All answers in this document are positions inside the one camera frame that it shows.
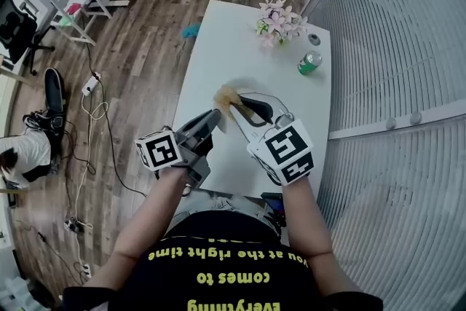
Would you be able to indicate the person's left forearm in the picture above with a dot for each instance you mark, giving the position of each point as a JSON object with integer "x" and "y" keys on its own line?
{"x": 153, "y": 211}

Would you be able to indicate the pink flower bouquet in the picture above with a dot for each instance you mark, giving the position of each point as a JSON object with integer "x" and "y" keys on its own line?
{"x": 280, "y": 23}

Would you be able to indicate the round partition knob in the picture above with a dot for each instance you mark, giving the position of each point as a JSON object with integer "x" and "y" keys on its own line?
{"x": 391, "y": 123}
{"x": 415, "y": 117}

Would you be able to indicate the black screen device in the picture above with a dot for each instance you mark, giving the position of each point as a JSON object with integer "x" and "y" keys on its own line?
{"x": 275, "y": 205}

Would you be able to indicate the person's black printed t-shirt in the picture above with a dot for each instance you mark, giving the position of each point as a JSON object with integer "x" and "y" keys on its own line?
{"x": 225, "y": 276}

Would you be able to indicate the teal cloth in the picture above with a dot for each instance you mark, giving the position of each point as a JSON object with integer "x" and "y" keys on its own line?
{"x": 191, "y": 31}

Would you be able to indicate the white power strip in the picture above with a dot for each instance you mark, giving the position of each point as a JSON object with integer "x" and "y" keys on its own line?
{"x": 90, "y": 85}

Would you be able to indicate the person's light grey jeans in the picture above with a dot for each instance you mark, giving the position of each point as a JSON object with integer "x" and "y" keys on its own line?
{"x": 204, "y": 204}

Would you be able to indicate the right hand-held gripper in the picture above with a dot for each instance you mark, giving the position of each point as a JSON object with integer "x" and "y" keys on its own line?
{"x": 287, "y": 145}

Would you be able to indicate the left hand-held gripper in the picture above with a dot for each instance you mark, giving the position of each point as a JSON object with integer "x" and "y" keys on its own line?
{"x": 160, "y": 151}

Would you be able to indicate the tan sponge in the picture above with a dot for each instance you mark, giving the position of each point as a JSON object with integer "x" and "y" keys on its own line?
{"x": 227, "y": 98}

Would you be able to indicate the person's right forearm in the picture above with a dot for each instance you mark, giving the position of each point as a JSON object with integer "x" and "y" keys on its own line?
{"x": 306, "y": 215}

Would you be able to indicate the green soda can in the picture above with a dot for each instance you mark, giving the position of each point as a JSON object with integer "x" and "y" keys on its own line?
{"x": 309, "y": 63}

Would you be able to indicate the black padded backrest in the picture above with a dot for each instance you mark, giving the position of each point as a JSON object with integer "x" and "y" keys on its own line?
{"x": 54, "y": 91}

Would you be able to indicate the green cloth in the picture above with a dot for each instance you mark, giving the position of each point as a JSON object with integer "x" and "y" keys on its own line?
{"x": 66, "y": 21}

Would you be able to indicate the white table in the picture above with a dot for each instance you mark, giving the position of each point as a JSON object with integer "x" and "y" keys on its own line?
{"x": 236, "y": 54}

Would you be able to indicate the white round plate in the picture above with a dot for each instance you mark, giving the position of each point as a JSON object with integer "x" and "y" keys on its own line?
{"x": 226, "y": 124}

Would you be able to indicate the black office chair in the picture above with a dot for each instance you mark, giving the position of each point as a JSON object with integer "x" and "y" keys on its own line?
{"x": 14, "y": 32}

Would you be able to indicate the small power strip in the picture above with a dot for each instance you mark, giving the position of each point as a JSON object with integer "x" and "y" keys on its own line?
{"x": 74, "y": 224}

